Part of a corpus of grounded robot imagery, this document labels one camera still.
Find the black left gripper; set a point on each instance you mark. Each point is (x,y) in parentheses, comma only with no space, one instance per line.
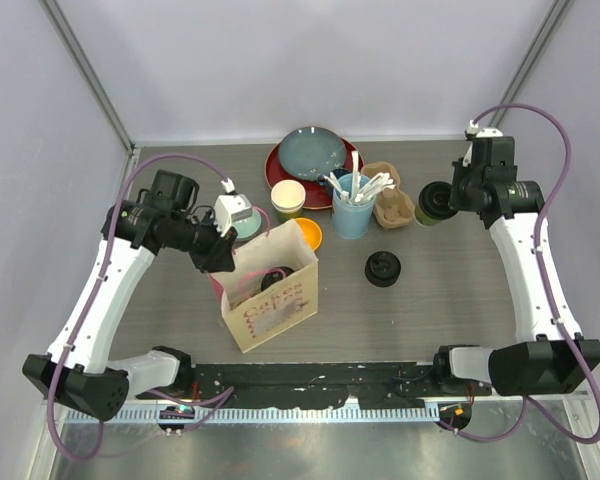
(219,256)

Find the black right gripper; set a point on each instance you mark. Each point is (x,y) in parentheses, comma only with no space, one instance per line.
(456,200)

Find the green paper cup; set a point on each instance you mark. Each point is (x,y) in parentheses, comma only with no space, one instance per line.
(430,210)

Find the pink paper gift bag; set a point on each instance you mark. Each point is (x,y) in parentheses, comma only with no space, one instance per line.
(253,316)

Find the black plastic coffee lid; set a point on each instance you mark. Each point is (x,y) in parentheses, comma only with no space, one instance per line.
(275,275)

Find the stack of green paper cups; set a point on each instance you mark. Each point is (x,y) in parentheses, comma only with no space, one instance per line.
(288,199)

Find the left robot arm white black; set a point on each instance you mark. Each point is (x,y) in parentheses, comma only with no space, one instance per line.
(76,371)

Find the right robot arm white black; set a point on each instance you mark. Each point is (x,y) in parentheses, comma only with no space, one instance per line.
(540,362)

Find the light teal patterned bowl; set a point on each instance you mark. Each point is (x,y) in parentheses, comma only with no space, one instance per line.
(248,227)

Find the orange bowl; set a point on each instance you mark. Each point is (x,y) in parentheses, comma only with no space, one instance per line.
(312,232)

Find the remaining black lid stack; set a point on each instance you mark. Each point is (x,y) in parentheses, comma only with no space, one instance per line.
(382,269)

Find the blue grey plate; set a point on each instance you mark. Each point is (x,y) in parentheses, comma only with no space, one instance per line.
(310,152)

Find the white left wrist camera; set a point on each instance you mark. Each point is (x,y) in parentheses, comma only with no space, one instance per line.
(230,207)

